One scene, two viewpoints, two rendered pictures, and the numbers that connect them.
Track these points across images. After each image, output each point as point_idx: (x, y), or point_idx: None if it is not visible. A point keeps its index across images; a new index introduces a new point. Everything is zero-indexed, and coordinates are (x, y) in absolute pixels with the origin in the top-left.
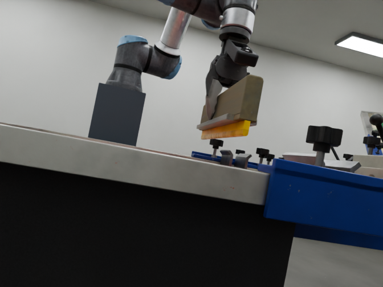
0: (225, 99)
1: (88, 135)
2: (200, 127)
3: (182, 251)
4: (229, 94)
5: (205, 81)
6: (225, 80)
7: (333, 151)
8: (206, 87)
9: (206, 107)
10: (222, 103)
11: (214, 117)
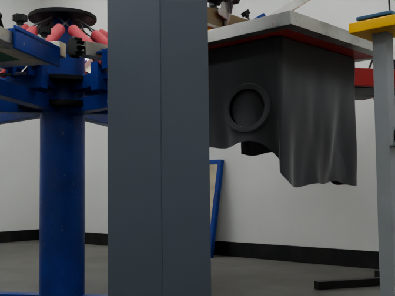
0: (237, 22)
1: (207, 1)
2: (208, 26)
3: None
4: (240, 22)
5: (231, 3)
6: (220, 2)
7: (3, 25)
8: (231, 7)
9: (229, 20)
10: (233, 22)
11: (223, 26)
